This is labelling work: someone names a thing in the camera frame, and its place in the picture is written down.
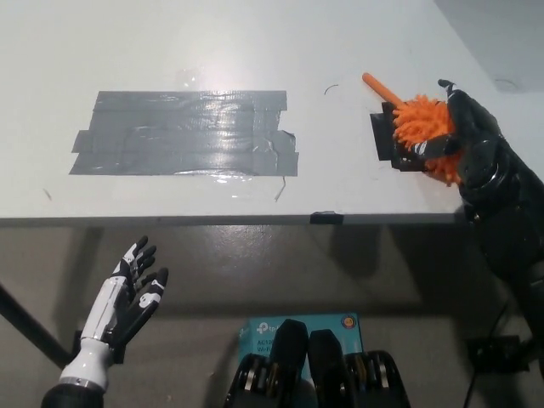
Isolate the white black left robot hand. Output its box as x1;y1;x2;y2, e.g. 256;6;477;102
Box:
79;235;170;363

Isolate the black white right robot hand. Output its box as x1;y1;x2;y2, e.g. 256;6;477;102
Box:
417;78;507;165

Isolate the orange fluffy duster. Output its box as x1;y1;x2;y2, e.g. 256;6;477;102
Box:
360;72;467;189

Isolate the black diagonal table leg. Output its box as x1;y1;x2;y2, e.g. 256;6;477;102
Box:
0;282;77;369

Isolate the black tape square mark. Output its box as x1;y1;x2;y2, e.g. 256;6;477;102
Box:
369;100;431;173

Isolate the teal router box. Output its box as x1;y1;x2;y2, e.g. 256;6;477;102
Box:
237;313;364;380

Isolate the grey duct tape patch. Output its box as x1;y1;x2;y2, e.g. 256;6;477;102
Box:
68;89;301;178

